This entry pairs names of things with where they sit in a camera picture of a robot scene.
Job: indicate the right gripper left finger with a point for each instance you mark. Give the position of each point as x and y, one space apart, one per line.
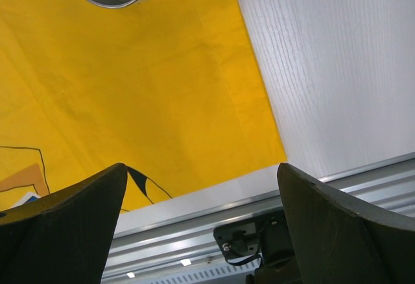
64 237

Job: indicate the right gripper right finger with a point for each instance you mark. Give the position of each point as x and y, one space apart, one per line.
338 238

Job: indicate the yellow Pikachu cloth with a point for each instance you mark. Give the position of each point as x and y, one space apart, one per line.
170 88

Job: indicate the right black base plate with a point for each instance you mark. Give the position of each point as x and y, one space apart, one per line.
265 238

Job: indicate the slotted cable duct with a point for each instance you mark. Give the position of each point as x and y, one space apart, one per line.
218 273

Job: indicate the aluminium mounting rail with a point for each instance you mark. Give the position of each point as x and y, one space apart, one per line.
178 234

